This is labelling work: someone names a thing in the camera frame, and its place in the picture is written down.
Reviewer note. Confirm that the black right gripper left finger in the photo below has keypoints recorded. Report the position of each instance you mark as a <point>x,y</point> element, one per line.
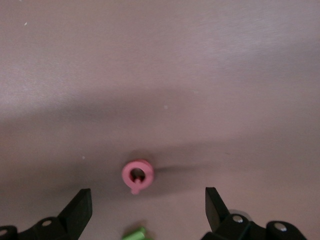
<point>70,220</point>

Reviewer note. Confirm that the pink foam letter Q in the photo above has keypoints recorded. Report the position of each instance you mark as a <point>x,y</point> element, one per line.
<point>126,172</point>

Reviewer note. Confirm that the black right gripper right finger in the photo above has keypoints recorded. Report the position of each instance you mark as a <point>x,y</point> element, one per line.
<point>220,225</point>

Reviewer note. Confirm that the green foam letter M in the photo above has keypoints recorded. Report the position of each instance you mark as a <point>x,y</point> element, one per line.
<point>133,235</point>

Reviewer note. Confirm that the brown table cover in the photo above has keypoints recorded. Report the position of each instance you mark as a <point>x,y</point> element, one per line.
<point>160,62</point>

